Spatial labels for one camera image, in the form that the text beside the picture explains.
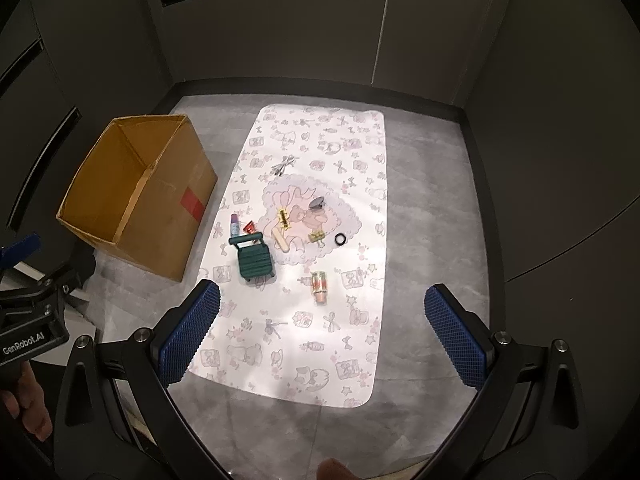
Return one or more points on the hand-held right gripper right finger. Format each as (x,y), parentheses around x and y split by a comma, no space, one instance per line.
(455,335)

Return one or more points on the white printed mat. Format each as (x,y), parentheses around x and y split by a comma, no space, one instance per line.
(300,340)

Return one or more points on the small clear jar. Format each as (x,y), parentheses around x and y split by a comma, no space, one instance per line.
(319,286)

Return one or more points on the gold hair clip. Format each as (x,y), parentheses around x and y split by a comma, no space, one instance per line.
(283,218)

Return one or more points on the green toy suitcase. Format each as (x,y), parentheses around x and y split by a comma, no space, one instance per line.
(254,260)

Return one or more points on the person's left hand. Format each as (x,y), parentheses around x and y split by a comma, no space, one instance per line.
(30,402)

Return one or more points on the brown cardboard box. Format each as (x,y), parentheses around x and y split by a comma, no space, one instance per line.
(165,210)

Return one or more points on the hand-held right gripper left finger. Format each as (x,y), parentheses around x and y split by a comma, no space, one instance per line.
(190,335)

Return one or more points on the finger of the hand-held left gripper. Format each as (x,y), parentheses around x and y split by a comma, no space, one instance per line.
(60,280)
(20,249)

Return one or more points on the wooden nail file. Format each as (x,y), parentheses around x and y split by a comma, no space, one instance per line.
(279,240)

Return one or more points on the red snack packet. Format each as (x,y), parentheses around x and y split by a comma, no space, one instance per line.
(250,227)

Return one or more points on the small purple bottle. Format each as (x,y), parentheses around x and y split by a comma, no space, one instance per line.
(234,224)

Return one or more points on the grey round compact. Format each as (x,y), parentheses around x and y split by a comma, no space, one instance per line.
(316,204)

